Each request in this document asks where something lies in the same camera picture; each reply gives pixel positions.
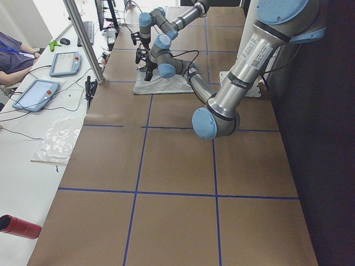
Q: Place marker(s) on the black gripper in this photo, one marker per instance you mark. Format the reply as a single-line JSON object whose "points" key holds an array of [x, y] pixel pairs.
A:
{"points": [[151, 65], [143, 42]]}

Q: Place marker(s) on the navy white striped polo shirt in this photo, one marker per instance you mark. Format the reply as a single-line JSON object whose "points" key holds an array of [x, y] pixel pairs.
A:
{"points": [[158, 85]]}

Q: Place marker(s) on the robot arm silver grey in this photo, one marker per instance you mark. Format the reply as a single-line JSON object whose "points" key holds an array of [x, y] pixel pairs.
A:
{"points": [[277, 23], [157, 17]]}

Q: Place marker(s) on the black keyboard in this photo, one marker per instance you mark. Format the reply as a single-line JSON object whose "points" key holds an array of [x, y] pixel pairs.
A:
{"points": [[89, 30]]}

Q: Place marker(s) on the black spare gripper tool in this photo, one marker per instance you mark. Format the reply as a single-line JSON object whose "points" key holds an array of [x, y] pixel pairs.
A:
{"points": [[90, 89]]}

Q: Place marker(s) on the black computer mouse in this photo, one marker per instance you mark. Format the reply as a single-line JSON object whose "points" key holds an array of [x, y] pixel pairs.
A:
{"points": [[65, 41]]}

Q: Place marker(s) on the far blue teach pendant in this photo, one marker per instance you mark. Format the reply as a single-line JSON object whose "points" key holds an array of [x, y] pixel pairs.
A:
{"points": [[65, 64]]}

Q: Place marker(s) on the blue teach pendant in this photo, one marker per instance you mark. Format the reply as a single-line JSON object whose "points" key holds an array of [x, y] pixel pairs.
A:
{"points": [[65, 64], [36, 96]]}

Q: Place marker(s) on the green clamp tool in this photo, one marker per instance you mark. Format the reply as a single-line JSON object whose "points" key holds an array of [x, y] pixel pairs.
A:
{"points": [[54, 44]]}

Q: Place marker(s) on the near blue teach pendant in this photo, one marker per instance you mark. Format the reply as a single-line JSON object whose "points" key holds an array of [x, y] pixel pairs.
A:
{"points": [[36, 96]]}

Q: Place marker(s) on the clear plastic bag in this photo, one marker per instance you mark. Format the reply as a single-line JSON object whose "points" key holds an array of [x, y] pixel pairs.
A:
{"points": [[59, 142]]}

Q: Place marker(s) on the seated person in blue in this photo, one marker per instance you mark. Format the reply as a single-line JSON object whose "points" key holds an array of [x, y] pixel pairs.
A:
{"points": [[17, 59]]}

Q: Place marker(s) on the red cylinder bottle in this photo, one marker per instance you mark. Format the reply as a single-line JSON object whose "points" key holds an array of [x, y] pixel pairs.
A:
{"points": [[19, 227]]}

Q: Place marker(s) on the aluminium frame post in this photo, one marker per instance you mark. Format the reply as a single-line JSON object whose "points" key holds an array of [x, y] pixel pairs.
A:
{"points": [[81, 33]]}

